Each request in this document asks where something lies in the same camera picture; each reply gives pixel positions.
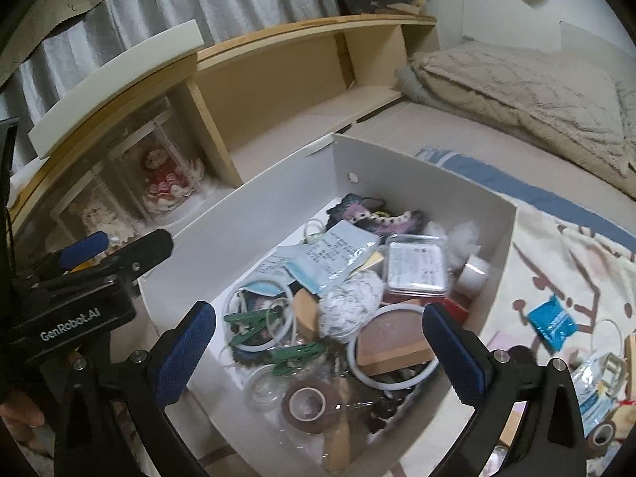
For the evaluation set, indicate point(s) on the beige printed valance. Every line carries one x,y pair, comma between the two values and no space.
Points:
49,15

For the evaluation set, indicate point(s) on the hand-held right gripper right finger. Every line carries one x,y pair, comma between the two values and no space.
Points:
452,353

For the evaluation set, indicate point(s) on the purple blue crochet piece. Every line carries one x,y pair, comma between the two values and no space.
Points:
357,213

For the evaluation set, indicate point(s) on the green plastic clip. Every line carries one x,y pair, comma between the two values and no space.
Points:
298,355
248,323

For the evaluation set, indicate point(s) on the wooden shelf unit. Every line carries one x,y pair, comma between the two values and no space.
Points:
278,84

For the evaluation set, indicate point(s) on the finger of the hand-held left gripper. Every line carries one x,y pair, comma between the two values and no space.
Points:
82,251
149,246

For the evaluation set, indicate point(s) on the grey pillow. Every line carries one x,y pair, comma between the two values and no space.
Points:
407,84

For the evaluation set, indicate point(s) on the white yarn ball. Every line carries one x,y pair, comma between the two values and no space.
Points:
348,303

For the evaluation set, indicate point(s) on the white storage box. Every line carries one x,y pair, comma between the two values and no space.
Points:
422,184

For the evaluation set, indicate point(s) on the face mask packet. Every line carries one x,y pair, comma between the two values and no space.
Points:
591,397
278,266
333,253

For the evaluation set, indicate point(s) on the round wooden piece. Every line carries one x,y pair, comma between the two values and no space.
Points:
305,315

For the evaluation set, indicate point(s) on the brown tape roll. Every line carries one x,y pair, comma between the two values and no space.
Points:
591,444
328,420

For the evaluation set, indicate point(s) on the blue face mask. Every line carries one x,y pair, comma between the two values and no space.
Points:
266,288

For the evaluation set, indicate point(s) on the small blue packet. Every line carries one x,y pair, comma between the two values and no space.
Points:
551,325

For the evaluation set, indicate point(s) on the person's left hand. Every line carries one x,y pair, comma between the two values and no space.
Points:
20,415

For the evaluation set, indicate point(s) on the clear box with red contents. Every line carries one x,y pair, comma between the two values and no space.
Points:
417,263

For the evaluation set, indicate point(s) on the white foam board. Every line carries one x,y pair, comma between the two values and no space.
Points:
124,79

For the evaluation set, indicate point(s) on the round crochet coaster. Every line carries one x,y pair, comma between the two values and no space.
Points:
258,303

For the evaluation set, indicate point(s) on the beige fluffy blanket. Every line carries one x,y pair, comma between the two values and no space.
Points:
627,124
521,89

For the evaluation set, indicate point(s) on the clear thin loop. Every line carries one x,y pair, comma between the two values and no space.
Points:
313,222

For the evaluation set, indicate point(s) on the red dress doll display case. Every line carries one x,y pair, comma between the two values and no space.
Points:
161,174

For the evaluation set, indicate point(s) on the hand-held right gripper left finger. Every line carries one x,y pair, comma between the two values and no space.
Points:
186,353

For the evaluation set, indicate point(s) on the wooden block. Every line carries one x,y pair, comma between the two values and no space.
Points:
392,353

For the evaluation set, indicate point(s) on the light wooden board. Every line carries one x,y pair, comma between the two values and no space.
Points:
372,261

